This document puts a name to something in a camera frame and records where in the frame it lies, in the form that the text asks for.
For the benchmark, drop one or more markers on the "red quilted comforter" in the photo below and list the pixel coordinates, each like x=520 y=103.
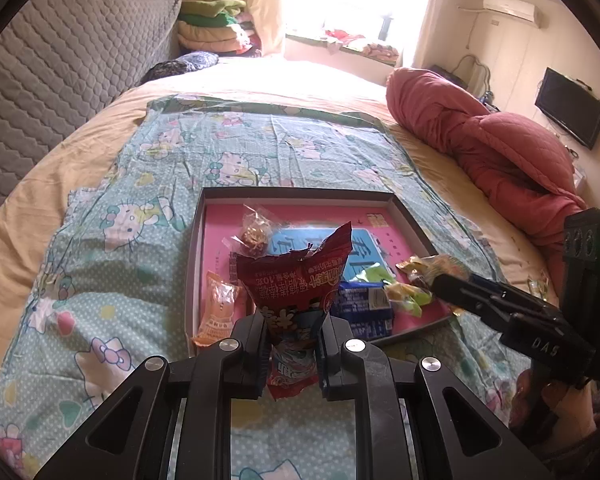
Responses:
x=525 y=173

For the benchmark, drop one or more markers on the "Hello Kitty teal blanket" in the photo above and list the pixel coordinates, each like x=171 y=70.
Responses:
x=111 y=289

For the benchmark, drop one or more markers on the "dark shallow cardboard tray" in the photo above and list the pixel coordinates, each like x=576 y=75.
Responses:
x=290 y=259

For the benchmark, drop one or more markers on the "clear red candy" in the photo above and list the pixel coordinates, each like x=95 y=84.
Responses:
x=255 y=233

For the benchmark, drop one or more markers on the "black flat television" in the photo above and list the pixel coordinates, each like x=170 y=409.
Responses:
x=571 y=106

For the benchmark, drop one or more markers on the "dark patterned pillow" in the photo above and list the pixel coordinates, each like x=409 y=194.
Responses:
x=187 y=63

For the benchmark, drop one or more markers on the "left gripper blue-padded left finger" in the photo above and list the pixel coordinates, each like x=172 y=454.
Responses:
x=169 y=419

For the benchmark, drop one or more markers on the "blue cookie packet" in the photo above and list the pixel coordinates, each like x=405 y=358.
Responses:
x=366 y=307

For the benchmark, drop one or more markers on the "white air conditioner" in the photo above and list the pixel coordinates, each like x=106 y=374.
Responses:
x=522 y=10

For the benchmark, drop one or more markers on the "small candy on bedsheet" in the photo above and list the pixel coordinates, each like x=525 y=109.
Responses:
x=539 y=286

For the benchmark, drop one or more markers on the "stack of folded clothes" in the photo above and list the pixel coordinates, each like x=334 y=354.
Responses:
x=222 y=27

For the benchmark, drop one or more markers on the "green snack packet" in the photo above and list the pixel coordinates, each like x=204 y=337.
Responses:
x=402 y=296

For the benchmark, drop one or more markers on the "orange cat snack packet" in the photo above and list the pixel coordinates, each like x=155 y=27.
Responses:
x=223 y=302

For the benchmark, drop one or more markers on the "grey quilted headboard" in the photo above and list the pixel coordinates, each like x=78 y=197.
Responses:
x=63 y=61

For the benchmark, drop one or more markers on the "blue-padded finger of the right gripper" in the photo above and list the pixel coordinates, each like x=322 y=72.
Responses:
x=485 y=299
x=510 y=293

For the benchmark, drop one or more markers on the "red cartoon snack packet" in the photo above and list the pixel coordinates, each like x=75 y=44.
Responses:
x=294 y=292

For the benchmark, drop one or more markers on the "person's right hand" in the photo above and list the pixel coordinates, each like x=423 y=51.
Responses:
x=572 y=408

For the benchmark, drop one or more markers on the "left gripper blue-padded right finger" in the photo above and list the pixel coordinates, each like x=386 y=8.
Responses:
x=416 y=420

